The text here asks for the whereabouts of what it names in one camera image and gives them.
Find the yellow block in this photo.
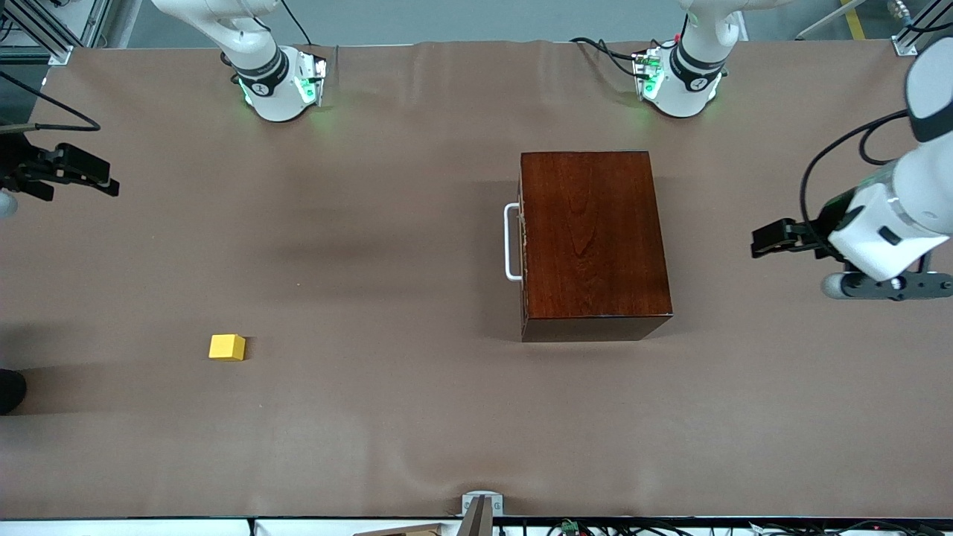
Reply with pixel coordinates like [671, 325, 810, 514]
[208, 334, 246, 363]

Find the light wood drawer white handle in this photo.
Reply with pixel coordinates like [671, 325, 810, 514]
[504, 202, 526, 282]

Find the dark red wooden cabinet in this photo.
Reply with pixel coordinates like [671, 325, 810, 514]
[519, 150, 674, 342]

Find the yellow floor tape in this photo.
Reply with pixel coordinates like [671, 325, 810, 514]
[840, 0, 869, 42]

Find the black shoe tip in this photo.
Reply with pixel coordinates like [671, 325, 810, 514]
[0, 368, 28, 415]

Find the brown table cover cloth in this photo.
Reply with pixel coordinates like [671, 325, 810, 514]
[0, 41, 953, 520]

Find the aluminium frame profile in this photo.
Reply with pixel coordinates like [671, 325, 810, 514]
[0, 0, 112, 64]
[892, 0, 953, 57]

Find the thin black cable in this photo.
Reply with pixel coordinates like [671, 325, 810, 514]
[279, 0, 310, 47]

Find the grey metal clamp bracket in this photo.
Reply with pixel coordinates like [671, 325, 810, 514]
[456, 491, 506, 536]

